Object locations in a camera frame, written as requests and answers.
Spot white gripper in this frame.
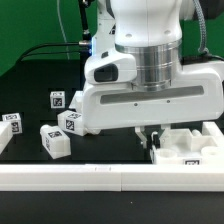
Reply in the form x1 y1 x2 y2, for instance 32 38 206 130
82 61 224 149

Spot white chair seat plate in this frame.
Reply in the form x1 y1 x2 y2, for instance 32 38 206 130
150 129 224 165

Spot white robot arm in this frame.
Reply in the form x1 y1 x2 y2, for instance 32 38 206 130
81 0 224 131

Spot white chair back pieces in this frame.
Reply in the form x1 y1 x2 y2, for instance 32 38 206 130
69 91 84 114

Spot small white tagged cube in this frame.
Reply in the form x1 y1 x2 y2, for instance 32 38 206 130
2 113 22 134
50 91 65 108

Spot small white tagged cube left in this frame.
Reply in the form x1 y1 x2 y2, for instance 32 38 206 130
2 113 22 134

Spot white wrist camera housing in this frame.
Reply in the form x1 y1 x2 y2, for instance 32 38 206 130
84 48 137 85

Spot grey braided hose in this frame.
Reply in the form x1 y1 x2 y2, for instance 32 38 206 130
189 0 224 63

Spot black cables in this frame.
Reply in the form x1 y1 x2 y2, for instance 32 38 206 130
18 0 93 63

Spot white U-shaped fence wall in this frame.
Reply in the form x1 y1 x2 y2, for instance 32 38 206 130
0 121 224 193

